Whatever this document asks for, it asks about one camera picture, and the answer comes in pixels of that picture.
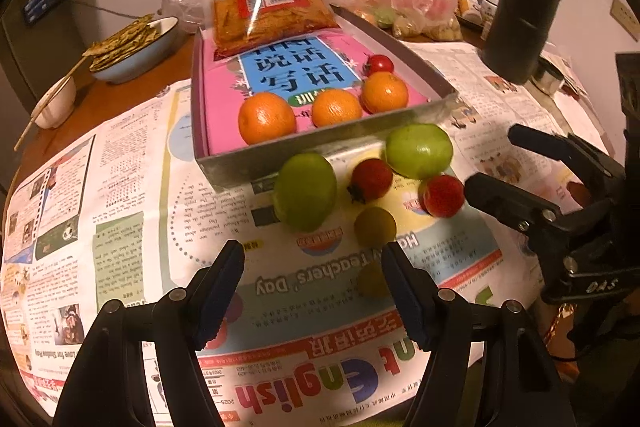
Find red cherry tomato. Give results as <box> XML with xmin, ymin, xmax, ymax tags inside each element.
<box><xmin>362</xmin><ymin>54</ymin><xmax>395</xmax><ymax>76</ymax></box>
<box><xmin>419</xmin><ymin>174</ymin><xmax>465</xmax><ymax>218</ymax></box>
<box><xmin>347</xmin><ymin>158</ymin><xmax>394</xmax><ymax>204</ymax></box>

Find green mango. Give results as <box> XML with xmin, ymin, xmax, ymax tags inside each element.
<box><xmin>385</xmin><ymin>124</ymin><xmax>454</xmax><ymax>180</ymax></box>
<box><xmin>272</xmin><ymin>153</ymin><xmax>337</xmax><ymax>232</ymax></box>

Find small brown-green fruit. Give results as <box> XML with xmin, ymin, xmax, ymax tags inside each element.
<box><xmin>354</xmin><ymin>207</ymin><xmax>397</xmax><ymax>249</ymax></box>

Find orange tangerine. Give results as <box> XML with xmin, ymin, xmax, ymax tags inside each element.
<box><xmin>238</xmin><ymin>92</ymin><xmax>297</xmax><ymax>145</ymax></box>
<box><xmin>311</xmin><ymin>89</ymin><xmax>362</xmax><ymax>128</ymax></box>
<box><xmin>360</xmin><ymin>72</ymin><xmax>409</xmax><ymax>114</ymax></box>

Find white medicine bottle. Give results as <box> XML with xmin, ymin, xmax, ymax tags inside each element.
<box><xmin>480</xmin><ymin>0</ymin><xmax>499</xmax><ymax>20</ymax></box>

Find black thermos flask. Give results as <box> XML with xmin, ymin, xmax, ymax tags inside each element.
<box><xmin>480</xmin><ymin>0</ymin><xmax>561</xmax><ymax>84</ymax></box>

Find English student newspaper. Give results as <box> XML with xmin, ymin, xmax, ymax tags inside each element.
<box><xmin>1</xmin><ymin>43</ymin><xmax>575</xmax><ymax>426</ymax></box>

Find pink blue Chinese book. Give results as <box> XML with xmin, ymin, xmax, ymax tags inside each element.
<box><xmin>192</xmin><ymin>24</ymin><xmax>438</xmax><ymax>157</ymax></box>

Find small white bowl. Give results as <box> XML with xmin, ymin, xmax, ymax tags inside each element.
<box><xmin>35</xmin><ymin>77</ymin><xmax>76</xmax><ymax>129</ymax></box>

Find wooden chopsticks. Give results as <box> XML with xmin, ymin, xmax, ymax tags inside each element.
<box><xmin>13</xmin><ymin>55</ymin><xmax>89</xmax><ymax>152</ymax></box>

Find blue bowl of flatbreads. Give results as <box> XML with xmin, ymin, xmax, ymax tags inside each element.
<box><xmin>84</xmin><ymin>14</ymin><xmax>178</xmax><ymax>84</ymax></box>

